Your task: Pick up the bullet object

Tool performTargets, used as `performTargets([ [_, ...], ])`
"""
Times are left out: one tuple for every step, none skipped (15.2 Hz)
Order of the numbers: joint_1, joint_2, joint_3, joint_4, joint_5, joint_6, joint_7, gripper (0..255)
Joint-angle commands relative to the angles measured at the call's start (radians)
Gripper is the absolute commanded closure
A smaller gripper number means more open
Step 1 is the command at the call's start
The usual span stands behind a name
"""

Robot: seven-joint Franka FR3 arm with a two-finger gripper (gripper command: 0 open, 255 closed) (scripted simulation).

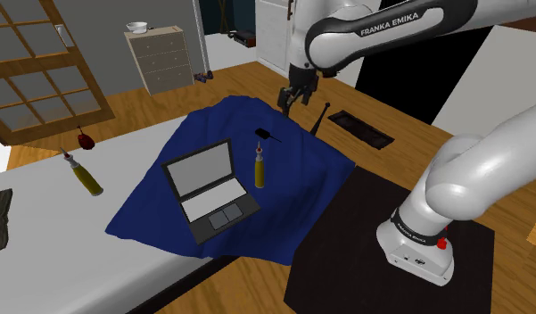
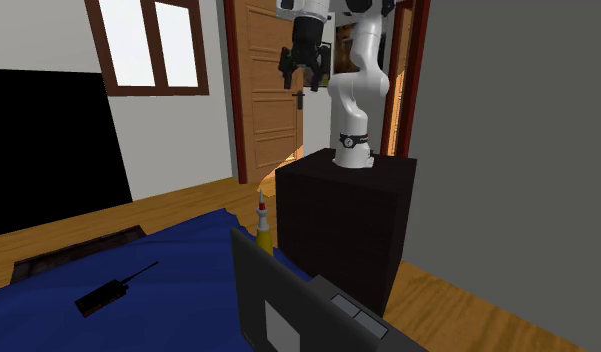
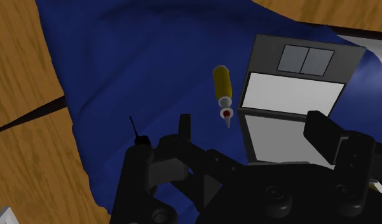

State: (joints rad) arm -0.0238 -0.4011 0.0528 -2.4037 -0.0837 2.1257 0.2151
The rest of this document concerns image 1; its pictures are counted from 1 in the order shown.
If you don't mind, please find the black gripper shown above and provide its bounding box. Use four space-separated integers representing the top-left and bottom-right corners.
276 64 320 119

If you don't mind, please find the dark blue blanket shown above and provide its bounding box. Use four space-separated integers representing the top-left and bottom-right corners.
104 95 357 267

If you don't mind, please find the thin black rod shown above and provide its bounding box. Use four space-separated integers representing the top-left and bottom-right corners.
309 102 332 136

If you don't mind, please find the small black brush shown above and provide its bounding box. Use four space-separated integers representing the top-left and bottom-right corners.
254 127 283 144

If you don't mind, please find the white bed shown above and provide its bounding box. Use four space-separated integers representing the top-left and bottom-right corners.
0 113 254 314

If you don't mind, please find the black robot stand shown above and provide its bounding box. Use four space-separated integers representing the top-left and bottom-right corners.
283 165 496 314

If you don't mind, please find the black box on floor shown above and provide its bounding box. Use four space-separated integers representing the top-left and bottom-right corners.
231 29 258 48

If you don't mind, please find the beige chest of drawers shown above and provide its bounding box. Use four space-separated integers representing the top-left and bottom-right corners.
123 21 196 97

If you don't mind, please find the wooden lattice window frame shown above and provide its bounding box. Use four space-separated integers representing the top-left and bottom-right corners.
0 0 117 147

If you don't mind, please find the dark red apple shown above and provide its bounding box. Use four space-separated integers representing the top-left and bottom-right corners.
76 125 96 152

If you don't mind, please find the yellow bottle with red tip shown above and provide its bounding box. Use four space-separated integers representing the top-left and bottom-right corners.
59 146 104 198
253 140 267 190

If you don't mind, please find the grey open laptop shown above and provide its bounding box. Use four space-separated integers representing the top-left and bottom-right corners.
160 137 262 246

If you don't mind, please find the black floor grate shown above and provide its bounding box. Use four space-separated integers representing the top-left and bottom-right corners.
326 109 396 152

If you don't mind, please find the white door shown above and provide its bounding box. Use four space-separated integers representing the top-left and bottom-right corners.
254 0 295 76

